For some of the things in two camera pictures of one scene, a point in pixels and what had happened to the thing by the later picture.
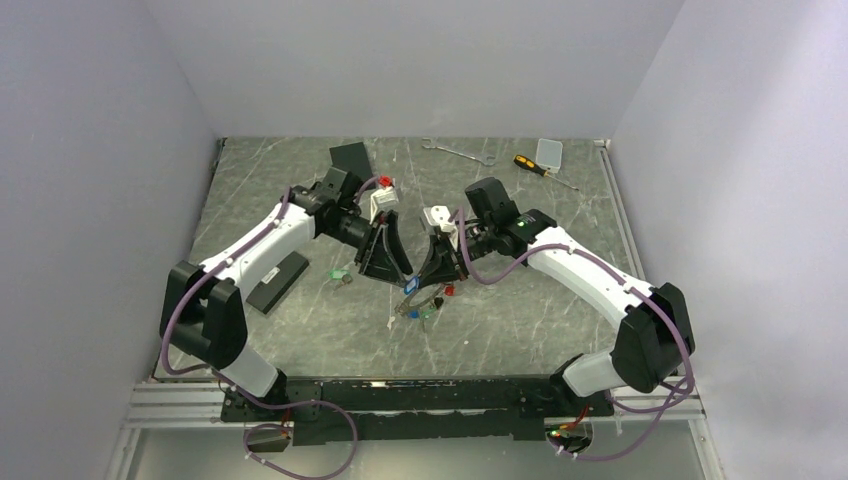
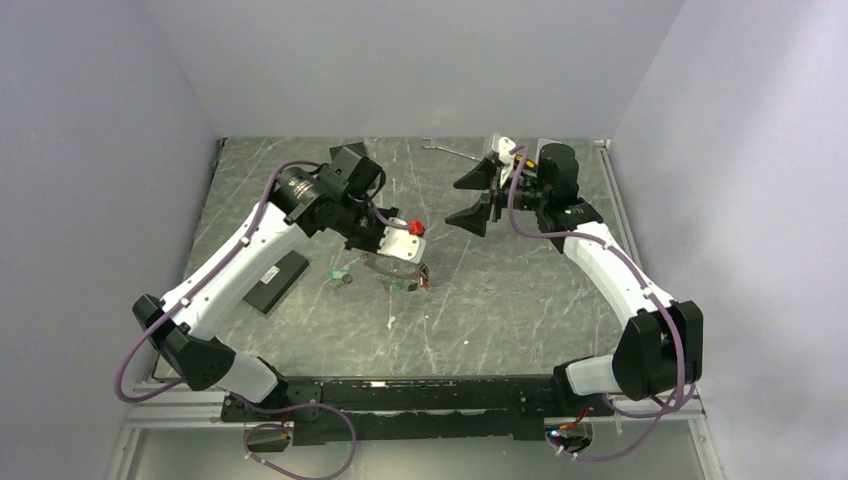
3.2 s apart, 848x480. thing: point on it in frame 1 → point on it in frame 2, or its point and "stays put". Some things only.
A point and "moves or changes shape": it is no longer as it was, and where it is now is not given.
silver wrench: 484,160 stays put
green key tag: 343,275 stays put
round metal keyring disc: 405,308 moves or changes shape
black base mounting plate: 461,408 stays put
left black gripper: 385,257 stays put
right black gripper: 441,263 → 474,218
